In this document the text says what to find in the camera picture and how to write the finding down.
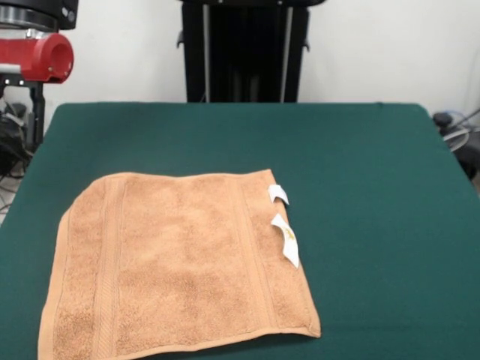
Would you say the tan terry towel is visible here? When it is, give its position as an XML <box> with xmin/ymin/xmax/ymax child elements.
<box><xmin>36</xmin><ymin>168</ymin><xmax>323</xmax><ymax>360</ymax></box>

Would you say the dark green table cloth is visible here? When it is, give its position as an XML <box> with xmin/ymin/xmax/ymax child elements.
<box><xmin>0</xmin><ymin>101</ymin><xmax>480</xmax><ymax>360</ymax></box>

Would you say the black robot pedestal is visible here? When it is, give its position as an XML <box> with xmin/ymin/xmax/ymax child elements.
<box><xmin>175</xmin><ymin>0</ymin><xmax>327</xmax><ymax>104</ymax></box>

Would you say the black cable bundle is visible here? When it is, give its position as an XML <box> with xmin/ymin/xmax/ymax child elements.
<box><xmin>0</xmin><ymin>112</ymin><xmax>35</xmax><ymax>180</ymax></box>

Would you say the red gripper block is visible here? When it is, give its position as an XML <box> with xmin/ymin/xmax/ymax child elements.
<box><xmin>0</xmin><ymin>32</ymin><xmax>75</xmax><ymax>151</ymax></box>

